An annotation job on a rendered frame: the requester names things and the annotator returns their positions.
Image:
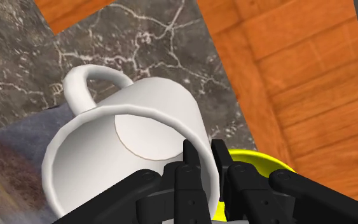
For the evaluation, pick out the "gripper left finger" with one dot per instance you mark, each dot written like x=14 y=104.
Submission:
x=188 y=189

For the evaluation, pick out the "white mug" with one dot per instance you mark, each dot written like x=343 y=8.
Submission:
x=104 y=155

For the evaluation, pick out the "yellow bowl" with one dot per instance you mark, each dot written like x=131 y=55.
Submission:
x=259 y=158

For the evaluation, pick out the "grey brown flat slab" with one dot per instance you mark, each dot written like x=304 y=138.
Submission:
x=9 y=161

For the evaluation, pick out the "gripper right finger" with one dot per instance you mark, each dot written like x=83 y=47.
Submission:
x=247 y=192

